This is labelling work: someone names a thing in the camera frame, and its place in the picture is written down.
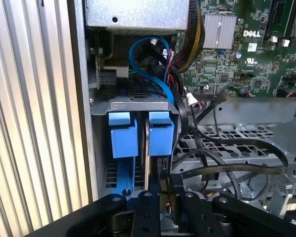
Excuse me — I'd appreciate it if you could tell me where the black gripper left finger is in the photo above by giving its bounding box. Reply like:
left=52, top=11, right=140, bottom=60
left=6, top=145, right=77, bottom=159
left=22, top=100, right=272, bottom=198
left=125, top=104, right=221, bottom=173
left=24, top=174, right=161, bottom=237

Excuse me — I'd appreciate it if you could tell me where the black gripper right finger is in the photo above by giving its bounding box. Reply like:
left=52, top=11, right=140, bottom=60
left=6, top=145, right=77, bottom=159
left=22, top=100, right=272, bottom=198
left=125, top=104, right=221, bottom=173
left=170, top=174, right=296, bottom=237

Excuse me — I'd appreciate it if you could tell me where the black disk wire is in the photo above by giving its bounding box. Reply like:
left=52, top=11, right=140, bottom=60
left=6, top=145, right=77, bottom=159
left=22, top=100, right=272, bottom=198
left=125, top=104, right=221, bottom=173
left=171, top=123, right=290, bottom=180

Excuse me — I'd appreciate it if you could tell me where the hard disk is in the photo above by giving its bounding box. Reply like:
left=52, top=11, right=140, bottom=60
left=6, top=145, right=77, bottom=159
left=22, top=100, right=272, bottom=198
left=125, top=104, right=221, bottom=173
left=139, top=110, right=175, bottom=183

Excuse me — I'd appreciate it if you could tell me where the empty blue disk carrier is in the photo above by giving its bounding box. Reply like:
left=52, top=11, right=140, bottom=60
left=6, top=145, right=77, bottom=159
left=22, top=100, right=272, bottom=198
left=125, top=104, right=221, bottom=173
left=108, top=111, right=140, bottom=198

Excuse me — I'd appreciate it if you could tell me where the grey metal disk bay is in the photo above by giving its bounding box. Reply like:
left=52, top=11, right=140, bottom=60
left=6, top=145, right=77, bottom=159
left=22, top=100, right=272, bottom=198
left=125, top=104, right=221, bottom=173
left=91, top=97, right=182, bottom=198

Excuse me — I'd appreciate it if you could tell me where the black expansion slot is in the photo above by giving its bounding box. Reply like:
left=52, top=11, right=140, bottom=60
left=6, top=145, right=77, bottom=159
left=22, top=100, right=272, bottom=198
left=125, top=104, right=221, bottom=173
left=263, top=0, right=296, bottom=36

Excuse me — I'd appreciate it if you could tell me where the small white connector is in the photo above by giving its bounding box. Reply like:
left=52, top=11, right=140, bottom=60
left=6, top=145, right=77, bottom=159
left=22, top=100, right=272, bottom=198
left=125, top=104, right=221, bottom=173
left=185, top=92, right=198, bottom=107

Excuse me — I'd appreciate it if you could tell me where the open black PC case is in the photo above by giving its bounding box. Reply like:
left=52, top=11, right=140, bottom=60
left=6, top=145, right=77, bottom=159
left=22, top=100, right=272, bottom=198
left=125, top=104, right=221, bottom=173
left=66, top=0, right=296, bottom=237

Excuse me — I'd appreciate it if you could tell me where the green motherboard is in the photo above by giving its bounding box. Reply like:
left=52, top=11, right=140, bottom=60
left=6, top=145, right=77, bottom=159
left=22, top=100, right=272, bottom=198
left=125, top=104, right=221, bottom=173
left=174, top=0, right=296, bottom=99

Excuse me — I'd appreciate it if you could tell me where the silver finned chipset heatsink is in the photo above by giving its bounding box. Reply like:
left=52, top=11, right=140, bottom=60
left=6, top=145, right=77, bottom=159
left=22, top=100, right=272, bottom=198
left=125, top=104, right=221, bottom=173
left=202, top=14, right=238, bottom=49

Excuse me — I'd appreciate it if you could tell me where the silver power supply unit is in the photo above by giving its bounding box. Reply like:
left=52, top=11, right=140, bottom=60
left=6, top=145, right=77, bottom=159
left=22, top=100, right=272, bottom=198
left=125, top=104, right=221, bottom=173
left=85, top=0, right=190, bottom=33

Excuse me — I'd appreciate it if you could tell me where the black flat cable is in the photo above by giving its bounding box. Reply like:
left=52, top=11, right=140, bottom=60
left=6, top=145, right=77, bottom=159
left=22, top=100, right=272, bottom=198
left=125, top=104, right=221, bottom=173
left=174, top=86, right=188, bottom=139

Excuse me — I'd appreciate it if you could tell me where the blue flat cable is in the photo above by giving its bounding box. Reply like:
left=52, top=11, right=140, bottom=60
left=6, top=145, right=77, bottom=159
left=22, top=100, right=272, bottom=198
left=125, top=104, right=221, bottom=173
left=129, top=37, right=175, bottom=109

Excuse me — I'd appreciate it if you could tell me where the black sleeved wire bundle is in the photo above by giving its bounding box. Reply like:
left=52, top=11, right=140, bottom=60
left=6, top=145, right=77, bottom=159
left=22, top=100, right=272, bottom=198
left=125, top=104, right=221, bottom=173
left=174, top=0, right=206, bottom=74

